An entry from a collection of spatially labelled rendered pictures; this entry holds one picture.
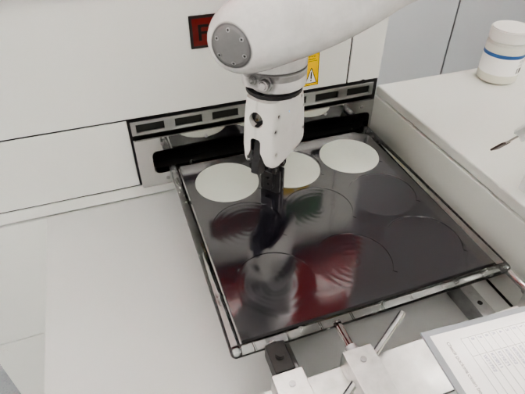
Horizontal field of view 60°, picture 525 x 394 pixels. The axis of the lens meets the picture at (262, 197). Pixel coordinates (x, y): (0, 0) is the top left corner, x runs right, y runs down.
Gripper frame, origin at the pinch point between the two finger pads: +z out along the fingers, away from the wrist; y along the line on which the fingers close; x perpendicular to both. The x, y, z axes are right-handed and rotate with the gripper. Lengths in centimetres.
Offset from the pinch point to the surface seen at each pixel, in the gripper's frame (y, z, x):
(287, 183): 2.2, 1.9, -1.6
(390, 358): -17.9, 4.0, -24.7
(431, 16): 226, 44, 19
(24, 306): -24, 31, 41
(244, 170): 1.7, 2.0, 6.2
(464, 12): 243, 44, 5
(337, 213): -0.5, 2.1, -11.0
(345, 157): 13.4, 2.0, -6.9
